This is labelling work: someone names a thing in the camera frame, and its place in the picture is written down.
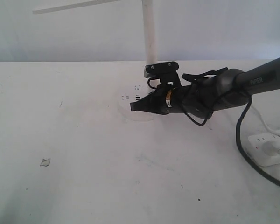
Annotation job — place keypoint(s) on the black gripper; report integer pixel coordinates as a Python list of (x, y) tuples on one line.
[(167, 99)]

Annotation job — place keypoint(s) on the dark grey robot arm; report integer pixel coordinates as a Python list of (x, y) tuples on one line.
[(202, 94)]

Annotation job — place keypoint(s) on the white round object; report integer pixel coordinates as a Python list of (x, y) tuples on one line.
[(128, 94)]

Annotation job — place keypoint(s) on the white power strip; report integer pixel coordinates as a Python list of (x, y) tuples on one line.
[(264, 149)]

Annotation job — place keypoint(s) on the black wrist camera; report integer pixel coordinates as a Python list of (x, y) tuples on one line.
[(166, 72)]

